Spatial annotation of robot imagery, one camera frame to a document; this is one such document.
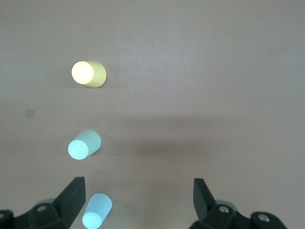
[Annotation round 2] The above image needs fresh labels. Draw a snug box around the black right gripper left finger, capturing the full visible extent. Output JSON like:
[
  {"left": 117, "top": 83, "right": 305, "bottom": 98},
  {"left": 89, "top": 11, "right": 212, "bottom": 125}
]
[{"left": 0, "top": 177, "right": 87, "bottom": 229}]

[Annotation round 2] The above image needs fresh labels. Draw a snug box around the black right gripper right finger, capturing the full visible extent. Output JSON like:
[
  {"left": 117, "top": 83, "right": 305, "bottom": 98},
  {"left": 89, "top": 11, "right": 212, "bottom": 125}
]
[{"left": 189, "top": 178, "right": 287, "bottom": 229}]

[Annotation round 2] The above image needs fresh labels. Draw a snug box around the yellow plastic cup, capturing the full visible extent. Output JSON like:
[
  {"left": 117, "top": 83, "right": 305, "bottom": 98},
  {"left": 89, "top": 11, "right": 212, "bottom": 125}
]
[{"left": 71, "top": 61, "right": 107, "bottom": 89}]

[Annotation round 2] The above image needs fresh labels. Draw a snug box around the mint green plastic cup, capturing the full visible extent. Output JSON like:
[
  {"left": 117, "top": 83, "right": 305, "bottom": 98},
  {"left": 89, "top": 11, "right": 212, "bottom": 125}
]
[{"left": 67, "top": 129, "right": 102, "bottom": 161}]

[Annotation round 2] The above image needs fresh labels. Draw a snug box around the brown table cover sheet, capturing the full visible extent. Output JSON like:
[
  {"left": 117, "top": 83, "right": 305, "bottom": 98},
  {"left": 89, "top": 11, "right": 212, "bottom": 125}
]
[{"left": 0, "top": 0, "right": 305, "bottom": 229}]

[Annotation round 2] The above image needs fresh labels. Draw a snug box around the light blue plastic cup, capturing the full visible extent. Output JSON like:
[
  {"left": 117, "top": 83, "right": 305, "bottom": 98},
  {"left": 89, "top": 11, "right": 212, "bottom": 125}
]
[{"left": 81, "top": 193, "right": 113, "bottom": 229}]

